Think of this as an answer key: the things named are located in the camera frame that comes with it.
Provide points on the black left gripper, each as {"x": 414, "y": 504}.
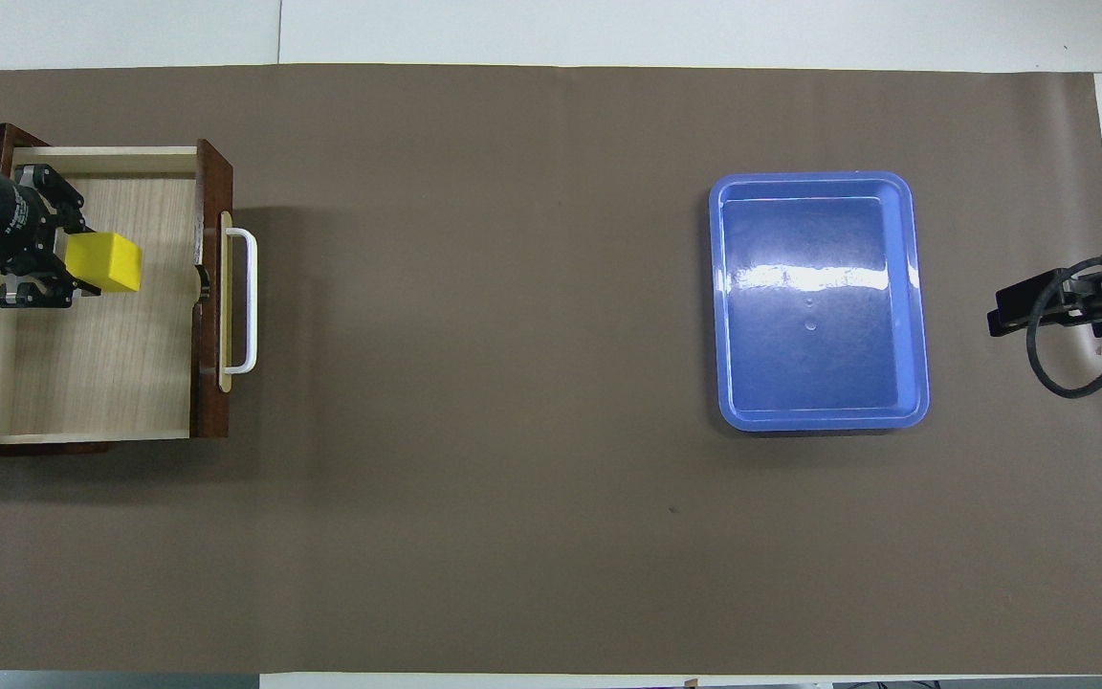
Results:
{"x": 15, "y": 230}

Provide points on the yellow cube block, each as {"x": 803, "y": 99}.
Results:
{"x": 103, "y": 261}

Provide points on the wooden drawer with dark front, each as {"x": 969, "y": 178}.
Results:
{"x": 101, "y": 373}

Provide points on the blue plastic tray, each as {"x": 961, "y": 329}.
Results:
{"x": 781, "y": 383}

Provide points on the brown table mat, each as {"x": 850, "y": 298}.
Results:
{"x": 513, "y": 383}

